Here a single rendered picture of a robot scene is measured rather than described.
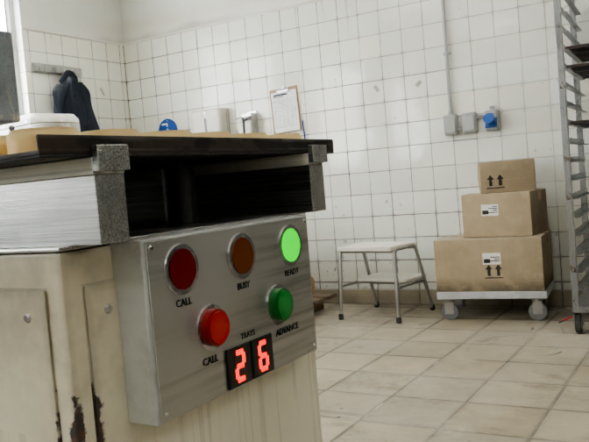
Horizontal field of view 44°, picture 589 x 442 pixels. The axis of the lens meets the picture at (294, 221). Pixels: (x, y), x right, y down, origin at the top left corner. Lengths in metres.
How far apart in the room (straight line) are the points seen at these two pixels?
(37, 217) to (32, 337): 0.09
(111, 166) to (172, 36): 5.42
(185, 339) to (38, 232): 0.14
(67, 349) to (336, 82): 4.62
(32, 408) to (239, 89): 5.00
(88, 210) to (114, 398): 0.14
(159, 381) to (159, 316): 0.05
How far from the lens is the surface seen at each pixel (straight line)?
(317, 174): 0.76
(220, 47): 5.63
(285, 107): 5.26
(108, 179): 0.52
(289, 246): 0.70
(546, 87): 4.62
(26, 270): 0.56
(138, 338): 0.56
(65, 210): 0.54
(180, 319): 0.57
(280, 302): 0.67
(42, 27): 5.72
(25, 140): 0.53
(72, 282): 0.54
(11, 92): 1.40
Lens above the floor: 0.87
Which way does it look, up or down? 3 degrees down
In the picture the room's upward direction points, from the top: 5 degrees counter-clockwise
